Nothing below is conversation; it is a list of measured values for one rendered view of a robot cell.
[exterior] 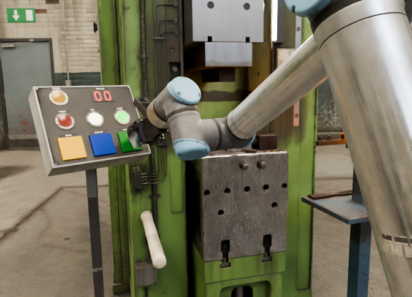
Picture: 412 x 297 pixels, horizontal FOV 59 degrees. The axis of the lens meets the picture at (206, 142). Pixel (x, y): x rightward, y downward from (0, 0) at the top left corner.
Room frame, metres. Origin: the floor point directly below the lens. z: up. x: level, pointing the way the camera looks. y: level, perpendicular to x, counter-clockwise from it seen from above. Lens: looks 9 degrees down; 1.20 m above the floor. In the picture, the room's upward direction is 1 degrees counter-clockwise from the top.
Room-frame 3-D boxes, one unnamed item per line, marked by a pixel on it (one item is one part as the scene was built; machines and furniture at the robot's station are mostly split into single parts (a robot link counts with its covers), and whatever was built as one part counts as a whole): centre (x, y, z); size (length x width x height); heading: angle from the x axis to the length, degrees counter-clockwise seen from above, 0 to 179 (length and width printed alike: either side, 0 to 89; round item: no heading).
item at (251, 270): (1.73, -0.10, 0.23); 0.55 x 0.37 x 0.47; 15
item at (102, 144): (1.18, 0.34, 1.01); 0.07 x 0.05 x 0.07; 130
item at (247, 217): (1.73, -0.10, 0.69); 0.56 x 0.38 x 0.45; 15
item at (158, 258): (1.33, 0.21, 0.62); 0.44 x 0.05 x 0.05; 15
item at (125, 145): (1.24, 0.27, 1.01); 0.07 x 0.05 x 0.07; 130
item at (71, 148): (1.12, 0.42, 1.01); 0.07 x 0.05 x 0.07; 130
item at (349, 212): (1.46, -0.65, 0.70); 0.40 x 0.30 x 0.02; 109
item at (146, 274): (1.52, 0.28, 0.36); 0.09 x 0.07 x 0.12; 105
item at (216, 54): (1.70, -0.05, 1.32); 0.42 x 0.20 x 0.10; 15
